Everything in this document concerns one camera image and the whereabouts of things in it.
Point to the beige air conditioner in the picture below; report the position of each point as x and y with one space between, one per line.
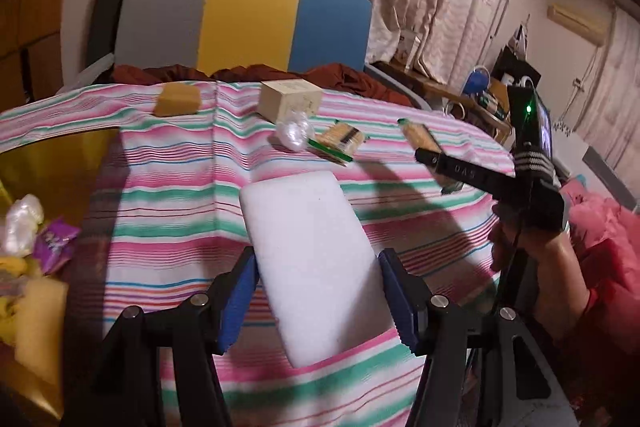
575 22

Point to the purple snack packet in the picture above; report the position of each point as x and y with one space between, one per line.
55 244

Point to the yellow crinkled packet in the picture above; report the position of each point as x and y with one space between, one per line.
10 267

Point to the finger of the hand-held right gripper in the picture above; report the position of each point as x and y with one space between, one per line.
465 169

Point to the gold cardboard box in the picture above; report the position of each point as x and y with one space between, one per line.
60 167

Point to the brown sponge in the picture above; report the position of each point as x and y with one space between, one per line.
177 99

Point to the grey yellow blue chair backrest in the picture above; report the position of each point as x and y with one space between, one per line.
250 22

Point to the white carton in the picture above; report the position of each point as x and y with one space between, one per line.
407 47

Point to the wooden side table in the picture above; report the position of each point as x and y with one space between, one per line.
430 84

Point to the blue bag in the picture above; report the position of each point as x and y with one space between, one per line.
475 82

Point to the person's right forearm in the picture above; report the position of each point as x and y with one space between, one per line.
565 312

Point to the white sponge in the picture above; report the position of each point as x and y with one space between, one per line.
315 257

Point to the person's right hand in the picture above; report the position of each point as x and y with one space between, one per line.
550 257

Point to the red quilted jacket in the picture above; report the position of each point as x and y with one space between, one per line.
615 257

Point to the reddish brown cloth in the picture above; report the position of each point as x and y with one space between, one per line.
350 79

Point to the yellow sponge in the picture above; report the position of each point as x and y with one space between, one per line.
40 327

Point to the black bag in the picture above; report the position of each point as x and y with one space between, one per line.
515 69

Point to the small beige carton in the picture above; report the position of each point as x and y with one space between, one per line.
285 99

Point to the green bottle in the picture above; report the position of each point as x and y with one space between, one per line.
492 107

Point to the clear plastic packet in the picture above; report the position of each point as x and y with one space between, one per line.
292 132

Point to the pearly white packet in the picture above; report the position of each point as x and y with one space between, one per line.
20 227

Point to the black chair post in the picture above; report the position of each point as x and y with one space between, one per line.
107 7

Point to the grey chair armrest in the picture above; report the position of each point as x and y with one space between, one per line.
92 69

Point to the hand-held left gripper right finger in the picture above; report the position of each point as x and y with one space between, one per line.
400 302

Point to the orange wooden wardrobe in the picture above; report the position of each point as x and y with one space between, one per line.
35 32

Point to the pink green striped cloth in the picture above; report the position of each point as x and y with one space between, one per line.
150 207

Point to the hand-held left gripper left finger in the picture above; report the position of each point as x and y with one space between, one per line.
237 302

